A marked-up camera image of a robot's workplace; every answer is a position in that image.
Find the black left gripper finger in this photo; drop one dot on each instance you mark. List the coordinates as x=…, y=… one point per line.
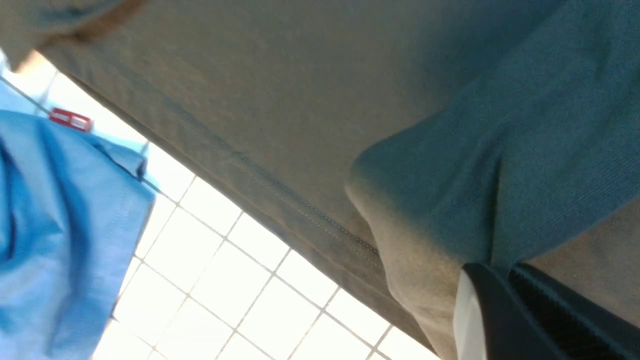
x=527, y=315

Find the blue shirt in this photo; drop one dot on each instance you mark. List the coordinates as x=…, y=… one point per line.
x=73, y=209

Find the dark gray long-sleeved shirt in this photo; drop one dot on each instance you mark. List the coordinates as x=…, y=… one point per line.
x=389, y=142

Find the white grid tablecloth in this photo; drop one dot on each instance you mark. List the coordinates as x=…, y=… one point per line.
x=207, y=282

